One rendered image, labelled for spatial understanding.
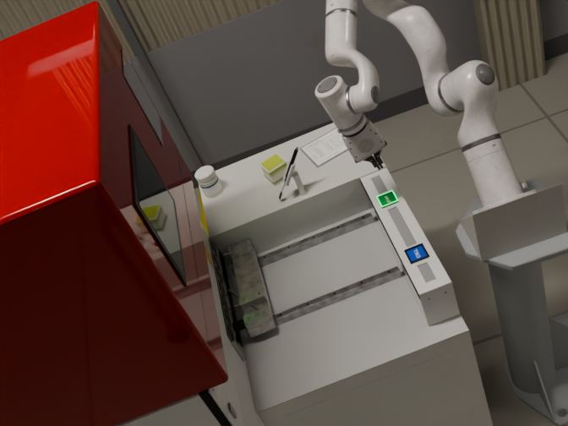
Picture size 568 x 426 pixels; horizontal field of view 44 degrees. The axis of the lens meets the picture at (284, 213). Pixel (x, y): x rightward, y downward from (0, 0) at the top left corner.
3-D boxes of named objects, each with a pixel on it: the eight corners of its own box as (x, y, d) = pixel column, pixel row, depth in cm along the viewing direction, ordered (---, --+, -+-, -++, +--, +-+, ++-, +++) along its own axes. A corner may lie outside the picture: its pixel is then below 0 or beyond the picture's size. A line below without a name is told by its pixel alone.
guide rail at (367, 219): (235, 277, 238) (232, 271, 236) (234, 274, 239) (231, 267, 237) (374, 221, 235) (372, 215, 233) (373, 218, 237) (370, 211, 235)
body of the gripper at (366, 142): (340, 140, 198) (357, 166, 205) (372, 120, 196) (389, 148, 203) (333, 127, 204) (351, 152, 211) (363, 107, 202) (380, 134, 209)
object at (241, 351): (242, 362, 207) (230, 342, 201) (221, 263, 241) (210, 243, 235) (248, 359, 207) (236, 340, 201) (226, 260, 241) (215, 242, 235)
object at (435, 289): (428, 326, 198) (418, 295, 189) (369, 209, 241) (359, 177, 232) (460, 314, 198) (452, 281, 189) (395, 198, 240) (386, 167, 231)
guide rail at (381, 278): (248, 337, 217) (244, 331, 215) (247, 332, 218) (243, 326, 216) (401, 276, 214) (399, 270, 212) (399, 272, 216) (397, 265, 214)
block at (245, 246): (232, 259, 236) (228, 253, 234) (230, 252, 238) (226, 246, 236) (253, 250, 235) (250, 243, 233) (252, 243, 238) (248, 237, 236)
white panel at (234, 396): (260, 480, 181) (199, 395, 155) (218, 268, 244) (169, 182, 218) (272, 476, 180) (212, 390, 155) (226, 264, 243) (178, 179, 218)
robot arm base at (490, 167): (529, 194, 218) (507, 139, 220) (543, 189, 199) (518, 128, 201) (469, 215, 220) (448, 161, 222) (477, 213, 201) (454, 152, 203)
